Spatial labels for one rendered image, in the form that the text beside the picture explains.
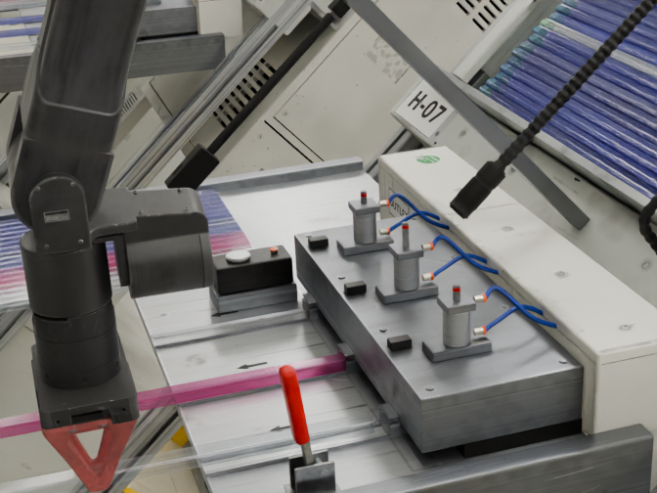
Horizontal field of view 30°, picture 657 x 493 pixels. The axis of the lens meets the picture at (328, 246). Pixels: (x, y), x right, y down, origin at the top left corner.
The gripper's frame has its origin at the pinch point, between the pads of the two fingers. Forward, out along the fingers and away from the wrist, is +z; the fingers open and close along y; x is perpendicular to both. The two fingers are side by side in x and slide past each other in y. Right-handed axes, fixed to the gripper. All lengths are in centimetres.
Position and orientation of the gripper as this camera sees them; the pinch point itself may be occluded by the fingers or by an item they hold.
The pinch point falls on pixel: (97, 474)
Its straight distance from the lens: 94.7
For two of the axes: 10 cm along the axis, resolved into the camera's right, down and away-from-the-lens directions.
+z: 0.4, 9.1, 4.2
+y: -2.8, -3.9, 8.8
